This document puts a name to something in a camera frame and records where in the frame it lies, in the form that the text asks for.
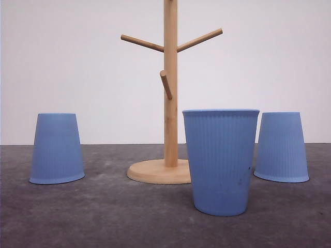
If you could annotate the wooden mug tree stand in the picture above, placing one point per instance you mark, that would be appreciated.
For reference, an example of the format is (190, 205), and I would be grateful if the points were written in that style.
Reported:
(170, 170)

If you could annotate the blue ribbed cup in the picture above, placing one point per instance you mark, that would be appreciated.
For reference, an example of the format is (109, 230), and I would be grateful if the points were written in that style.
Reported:
(57, 156)
(221, 145)
(281, 154)

